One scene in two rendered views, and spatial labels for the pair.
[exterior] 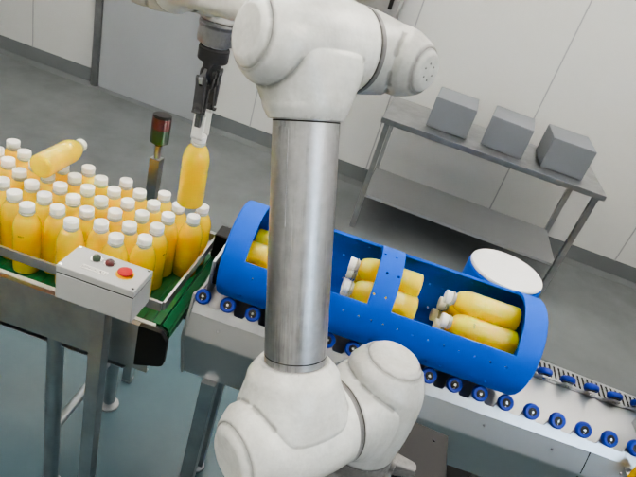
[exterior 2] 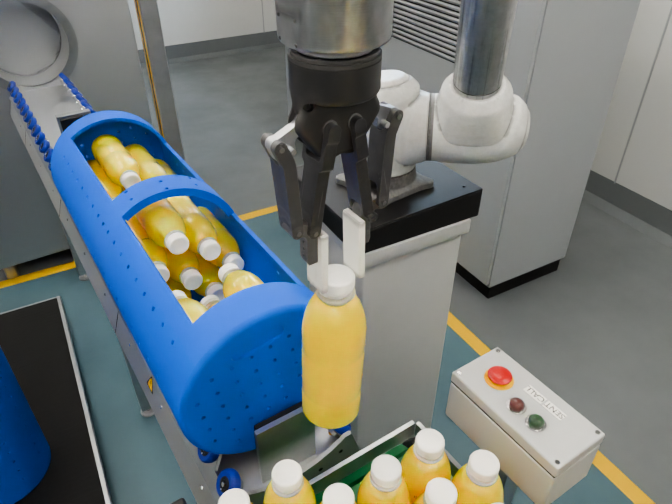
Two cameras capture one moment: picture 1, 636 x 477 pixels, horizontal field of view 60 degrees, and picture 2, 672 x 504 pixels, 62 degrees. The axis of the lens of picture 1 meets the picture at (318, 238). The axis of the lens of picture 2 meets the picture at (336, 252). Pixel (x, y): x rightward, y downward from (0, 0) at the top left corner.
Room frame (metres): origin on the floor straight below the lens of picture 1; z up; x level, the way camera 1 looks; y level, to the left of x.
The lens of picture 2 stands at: (1.59, 0.74, 1.75)
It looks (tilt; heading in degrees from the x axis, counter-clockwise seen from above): 36 degrees down; 234
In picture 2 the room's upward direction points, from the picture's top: straight up
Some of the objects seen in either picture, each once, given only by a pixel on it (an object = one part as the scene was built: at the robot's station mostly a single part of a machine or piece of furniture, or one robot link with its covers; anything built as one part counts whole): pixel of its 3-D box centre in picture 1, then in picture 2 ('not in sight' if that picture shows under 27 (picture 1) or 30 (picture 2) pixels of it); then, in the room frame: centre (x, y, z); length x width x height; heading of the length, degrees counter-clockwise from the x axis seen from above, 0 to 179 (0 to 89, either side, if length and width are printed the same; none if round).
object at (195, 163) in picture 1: (194, 172); (332, 352); (1.32, 0.37, 1.28); 0.07 x 0.07 x 0.19
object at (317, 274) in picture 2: (204, 121); (317, 258); (1.34, 0.37, 1.43); 0.03 x 0.01 x 0.07; 88
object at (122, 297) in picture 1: (104, 283); (518, 422); (1.05, 0.47, 1.05); 0.20 x 0.10 x 0.10; 88
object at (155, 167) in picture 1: (140, 282); not in sight; (1.71, 0.62, 0.55); 0.04 x 0.04 x 1.10; 88
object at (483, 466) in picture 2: (115, 238); (483, 467); (1.18, 0.51, 1.10); 0.04 x 0.04 x 0.02
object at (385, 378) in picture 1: (373, 398); (389, 120); (0.76, -0.19, 1.23); 0.18 x 0.16 x 0.22; 135
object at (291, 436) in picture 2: (219, 271); (284, 439); (1.33, 0.25, 0.99); 0.10 x 0.02 x 0.12; 178
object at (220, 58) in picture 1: (211, 63); (335, 100); (1.32, 0.38, 1.58); 0.08 x 0.07 x 0.09; 178
